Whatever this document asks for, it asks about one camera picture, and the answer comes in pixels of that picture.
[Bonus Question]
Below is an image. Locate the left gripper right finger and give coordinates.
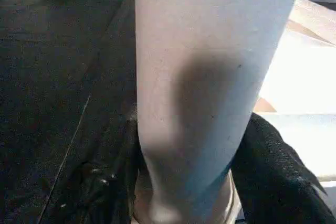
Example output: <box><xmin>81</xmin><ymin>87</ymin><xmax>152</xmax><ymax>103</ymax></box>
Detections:
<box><xmin>232</xmin><ymin>112</ymin><xmax>336</xmax><ymax>224</ymax></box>

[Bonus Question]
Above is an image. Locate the white leg with black mark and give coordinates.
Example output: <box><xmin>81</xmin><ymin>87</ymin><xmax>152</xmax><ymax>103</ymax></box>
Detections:
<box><xmin>132</xmin><ymin>0</ymin><xmax>302</xmax><ymax>224</ymax></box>

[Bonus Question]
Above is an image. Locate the white plastic table top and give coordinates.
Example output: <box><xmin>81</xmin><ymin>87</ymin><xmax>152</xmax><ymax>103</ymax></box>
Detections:
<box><xmin>253</xmin><ymin>0</ymin><xmax>336</xmax><ymax>183</ymax></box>

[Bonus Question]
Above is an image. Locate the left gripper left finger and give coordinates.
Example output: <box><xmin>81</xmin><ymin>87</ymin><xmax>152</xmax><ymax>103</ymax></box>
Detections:
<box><xmin>47</xmin><ymin>118</ymin><xmax>142</xmax><ymax>224</ymax></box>

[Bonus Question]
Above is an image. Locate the black work mat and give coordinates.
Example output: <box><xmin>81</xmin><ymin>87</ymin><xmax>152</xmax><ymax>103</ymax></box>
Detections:
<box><xmin>0</xmin><ymin>0</ymin><xmax>140</xmax><ymax>224</ymax></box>

